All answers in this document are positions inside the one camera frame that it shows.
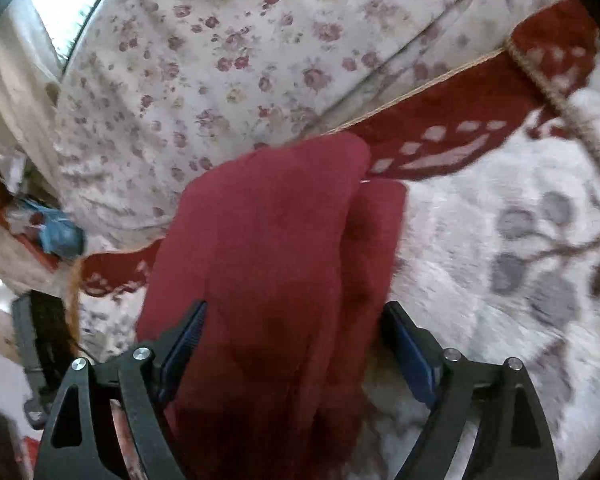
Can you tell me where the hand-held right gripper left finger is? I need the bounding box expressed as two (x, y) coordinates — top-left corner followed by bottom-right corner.
(32, 300), (209, 480)

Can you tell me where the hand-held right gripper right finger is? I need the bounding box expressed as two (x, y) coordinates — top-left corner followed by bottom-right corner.
(381, 301), (561, 480)

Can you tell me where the dark red small garment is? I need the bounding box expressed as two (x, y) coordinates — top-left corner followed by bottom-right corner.
(135, 131), (408, 480)

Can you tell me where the blue cloth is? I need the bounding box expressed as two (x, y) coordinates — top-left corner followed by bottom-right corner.
(22, 199), (85, 261)

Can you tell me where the red and white patterned blanket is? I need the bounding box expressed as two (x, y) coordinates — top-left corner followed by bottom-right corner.
(74, 0), (600, 480)

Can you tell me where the beige curtain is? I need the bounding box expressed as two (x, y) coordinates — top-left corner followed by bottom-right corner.
(0, 7), (63, 171)

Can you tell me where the white floral duvet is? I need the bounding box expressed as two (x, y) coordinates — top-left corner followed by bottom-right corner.
(54, 0), (577, 252)

